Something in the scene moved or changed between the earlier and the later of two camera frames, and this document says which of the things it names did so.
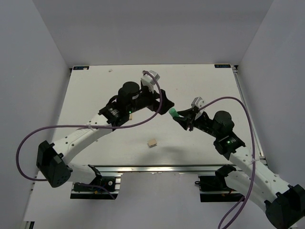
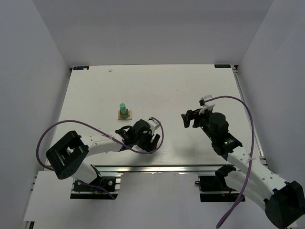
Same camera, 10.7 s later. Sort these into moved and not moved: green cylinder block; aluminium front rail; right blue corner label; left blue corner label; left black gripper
Moved: left black gripper; green cylinder block
Not moved: right blue corner label; aluminium front rail; left blue corner label
